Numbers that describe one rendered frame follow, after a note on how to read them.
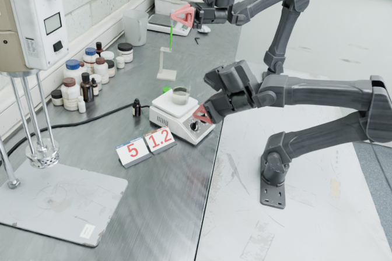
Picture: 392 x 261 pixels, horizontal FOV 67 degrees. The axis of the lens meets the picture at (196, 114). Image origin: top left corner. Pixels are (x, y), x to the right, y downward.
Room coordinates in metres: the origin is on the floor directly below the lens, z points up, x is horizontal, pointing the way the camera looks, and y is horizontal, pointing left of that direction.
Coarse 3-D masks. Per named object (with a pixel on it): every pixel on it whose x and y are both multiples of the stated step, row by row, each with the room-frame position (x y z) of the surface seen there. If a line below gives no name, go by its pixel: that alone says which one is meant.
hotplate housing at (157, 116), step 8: (152, 112) 0.80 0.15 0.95; (160, 112) 0.79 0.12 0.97; (192, 112) 0.81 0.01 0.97; (152, 120) 0.80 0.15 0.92; (160, 120) 0.78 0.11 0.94; (168, 120) 0.77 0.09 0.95; (176, 120) 0.76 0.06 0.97; (184, 120) 0.77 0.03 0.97; (176, 128) 0.75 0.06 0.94; (184, 128) 0.74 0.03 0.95; (184, 136) 0.73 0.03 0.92; (192, 136) 0.73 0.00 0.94; (200, 136) 0.74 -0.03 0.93; (192, 144) 0.72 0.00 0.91
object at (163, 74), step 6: (162, 48) 1.16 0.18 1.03; (168, 48) 1.16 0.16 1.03; (162, 54) 1.15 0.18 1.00; (162, 60) 1.15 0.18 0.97; (162, 66) 1.16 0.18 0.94; (162, 72) 1.16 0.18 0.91; (168, 72) 1.17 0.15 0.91; (174, 72) 1.18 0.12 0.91; (162, 78) 1.12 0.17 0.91; (168, 78) 1.12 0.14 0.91
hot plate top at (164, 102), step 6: (162, 96) 0.85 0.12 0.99; (168, 96) 0.86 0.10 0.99; (156, 102) 0.81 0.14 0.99; (162, 102) 0.82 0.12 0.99; (168, 102) 0.82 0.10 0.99; (192, 102) 0.85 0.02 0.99; (162, 108) 0.79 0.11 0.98; (168, 108) 0.79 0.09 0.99; (174, 108) 0.79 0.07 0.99; (180, 108) 0.80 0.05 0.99; (186, 108) 0.80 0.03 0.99; (174, 114) 0.76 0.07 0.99; (180, 114) 0.77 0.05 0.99
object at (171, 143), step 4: (168, 128) 0.75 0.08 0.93; (172, 136) 0.74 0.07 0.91; (172, 140) 0.73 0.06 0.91; (148, 144) 0.68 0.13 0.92; (164, 144) 0.70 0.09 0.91; (168, 144) 0.71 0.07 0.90; (172, 144) 0.71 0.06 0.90; (148, 148) 0.68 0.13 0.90; (156, 148) 0.68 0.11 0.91; (160, 148) 0.68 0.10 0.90; (164, 148) 0.69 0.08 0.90; (168, 148) 0.69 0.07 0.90; (152, 152) 0.66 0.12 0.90; (156, 152) 0.66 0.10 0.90
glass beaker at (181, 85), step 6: (174, 78) 0.85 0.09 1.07; (180, 78) 0.87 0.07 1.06; (186, 78) 0.87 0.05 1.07; (174, 84) 0.85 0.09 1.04; (180, 84) 0.87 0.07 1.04; (186, 84) 0.86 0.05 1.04; (174, 90) 0.81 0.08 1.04; (180, 90) 0.81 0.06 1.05; (186, 90) 0.81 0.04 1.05; (174, 96) 0.81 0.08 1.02; (180, 96) 0.81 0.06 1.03; (186, 96) 0.82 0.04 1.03; (174, 102) 0.81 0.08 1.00; (180, 102) 0.81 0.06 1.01; (186, 102) 0.82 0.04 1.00
